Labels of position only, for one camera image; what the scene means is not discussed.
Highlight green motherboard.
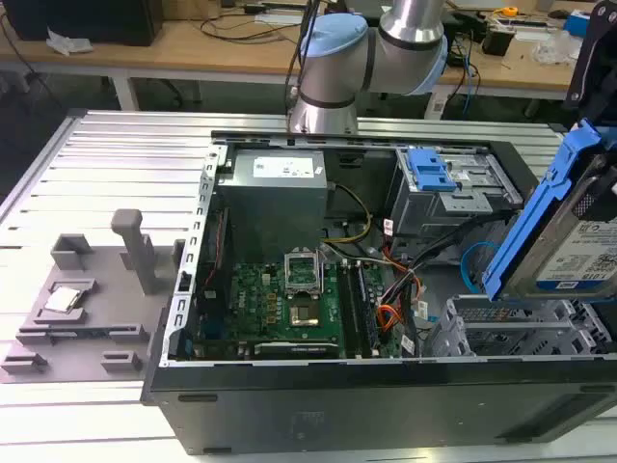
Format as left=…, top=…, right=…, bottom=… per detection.
left=191, top=259, right=402, bottom=361

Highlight wooden desk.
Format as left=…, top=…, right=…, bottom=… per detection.
left=0, top=0, right=579, bottom=112

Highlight orange flat disk wire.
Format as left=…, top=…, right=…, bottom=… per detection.
left=377, top=269, right=426, bottom=335

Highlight blue disk wire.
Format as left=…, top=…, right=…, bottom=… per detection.
left=459, top=240, right=503, bottom=296

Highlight hard disk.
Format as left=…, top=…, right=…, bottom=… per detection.
left=481, top=118, right=617, bottom=303

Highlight black graphics card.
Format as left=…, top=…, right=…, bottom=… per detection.
left=252, top=340, right=339, bottom=360

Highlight clear plastic bag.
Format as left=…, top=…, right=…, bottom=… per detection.
left=531, top=31, right=578, bottom=65

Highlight grey parts rack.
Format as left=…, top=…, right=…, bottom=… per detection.
left=0, top=207, right=187, bottom=386

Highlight silver CPU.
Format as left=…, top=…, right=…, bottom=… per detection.
left=44, top=286, right=84, bottom=313

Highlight black RAM stick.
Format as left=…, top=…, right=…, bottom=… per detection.
left=353, top=260, right=383, bottom=358

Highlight yellow and black power wires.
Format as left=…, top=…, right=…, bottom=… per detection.
left=321, top=184, right=375, bottom=245

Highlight grey metal disk bay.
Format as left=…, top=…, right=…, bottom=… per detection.
left=422, top=295, right=617, bottom=359

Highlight CPU socket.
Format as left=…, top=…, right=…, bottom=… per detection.
left=287, top=299, right=323, bottom=330

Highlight black computer box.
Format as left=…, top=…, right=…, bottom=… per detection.
left=3, top=0, right=164, bottom=47

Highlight locking lever wire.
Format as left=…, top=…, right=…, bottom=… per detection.
left=318, top=242, right=349, bottom=264

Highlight black wire bundle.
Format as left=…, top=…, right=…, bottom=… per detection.
left=397, top=217, right=508, bottom=274

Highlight black open PC case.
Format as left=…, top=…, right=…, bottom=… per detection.
left=139, top=128, right=617, bottom=457

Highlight grey power supply unit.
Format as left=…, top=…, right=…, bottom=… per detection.
left=216, top=149, right=330, bottom=262

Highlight metal drive cage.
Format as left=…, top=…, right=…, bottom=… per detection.
left=388, top=146, right=525, bottom=258

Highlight blue plastic cage latch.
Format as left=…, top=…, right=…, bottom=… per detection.
left=406, top=148, right=457, bottom=192

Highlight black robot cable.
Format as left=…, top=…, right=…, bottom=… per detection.
left=283, top=0, right=323, bottom=127

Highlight blue box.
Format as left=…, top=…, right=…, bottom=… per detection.
left=562, top=11, right=593, bottom=36

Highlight metal socket cover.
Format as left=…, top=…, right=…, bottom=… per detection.
left=282, top=246, right=324, bottom=299

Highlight small black box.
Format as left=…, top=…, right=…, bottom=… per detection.
left=481, top=21, right=518, bottom=57

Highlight white plastic bag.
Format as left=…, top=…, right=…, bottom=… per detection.
left=44, top=27, right=95, bottom=55

